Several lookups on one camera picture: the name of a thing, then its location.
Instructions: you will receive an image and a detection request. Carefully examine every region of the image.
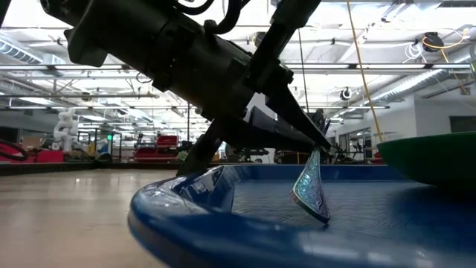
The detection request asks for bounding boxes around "long ceiling light strip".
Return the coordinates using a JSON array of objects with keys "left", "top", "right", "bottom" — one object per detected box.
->
[{"left": 0, "top": 64, "right": 124, "bottom": 71}]

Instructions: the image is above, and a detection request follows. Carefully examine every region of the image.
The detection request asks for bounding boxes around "spoon with teal handle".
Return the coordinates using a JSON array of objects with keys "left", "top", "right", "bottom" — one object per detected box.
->
[{"left": 289, "top": 147, "right": 332, "bottom": 225}]

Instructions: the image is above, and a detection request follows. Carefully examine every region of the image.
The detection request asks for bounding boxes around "blue plastic tray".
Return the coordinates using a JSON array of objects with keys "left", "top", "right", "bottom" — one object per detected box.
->
[{"left": 127, "top": 163, "right": 476, "bottom": 268}]

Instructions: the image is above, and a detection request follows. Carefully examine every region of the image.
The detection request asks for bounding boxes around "black metal rack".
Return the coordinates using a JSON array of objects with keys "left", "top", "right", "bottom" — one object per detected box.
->
[{"left": 77, "top": 130, "right": 123, "bottom": 162}]

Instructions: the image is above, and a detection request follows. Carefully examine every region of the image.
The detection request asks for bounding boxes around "red tool cabinet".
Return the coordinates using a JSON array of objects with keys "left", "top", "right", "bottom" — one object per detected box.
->
[{"left": 133, "top": 134, "right": 180, "bottom": 163}]

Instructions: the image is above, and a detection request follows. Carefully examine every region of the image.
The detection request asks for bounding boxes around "black ceiling cable reel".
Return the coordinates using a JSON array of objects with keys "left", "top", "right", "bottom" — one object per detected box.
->
[{"left": 422, "top": 31, "right": 446, "bottom": 53}]

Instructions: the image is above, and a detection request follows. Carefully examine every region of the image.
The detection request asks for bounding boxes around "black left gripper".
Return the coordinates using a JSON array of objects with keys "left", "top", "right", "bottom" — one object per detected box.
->
[{"left": 159, "top": 0, "right": 332, "bottom": 176}]

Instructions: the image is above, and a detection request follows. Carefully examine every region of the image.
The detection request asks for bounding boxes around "green plastic plate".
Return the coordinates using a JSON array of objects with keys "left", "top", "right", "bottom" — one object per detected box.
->
[{"left": 376, "top": 130, "right": 476, "bottom": 187}]

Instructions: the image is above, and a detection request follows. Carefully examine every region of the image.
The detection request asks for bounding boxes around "white robot figure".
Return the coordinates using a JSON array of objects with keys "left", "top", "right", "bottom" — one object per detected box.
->
[{"left": 51, "top": 107, "right": 80, "bottom": 152}]

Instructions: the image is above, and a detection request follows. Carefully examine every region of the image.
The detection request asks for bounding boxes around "silver ventilation duct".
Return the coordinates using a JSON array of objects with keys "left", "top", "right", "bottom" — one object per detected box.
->
[{"left": 366, "top": 46, "right": 476, "bottom": 107}]

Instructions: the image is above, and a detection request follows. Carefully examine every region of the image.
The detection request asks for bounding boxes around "red cart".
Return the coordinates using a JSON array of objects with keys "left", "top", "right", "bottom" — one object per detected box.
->
[{"left": 0, "top": 139, "right": 65, "bottom": 164}]

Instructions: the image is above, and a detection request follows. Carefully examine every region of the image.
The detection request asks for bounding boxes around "hanging yellow cable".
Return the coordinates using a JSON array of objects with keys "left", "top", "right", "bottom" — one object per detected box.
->
[{"left": 345, "top": 0, "right": 385, "bottom": 144}]

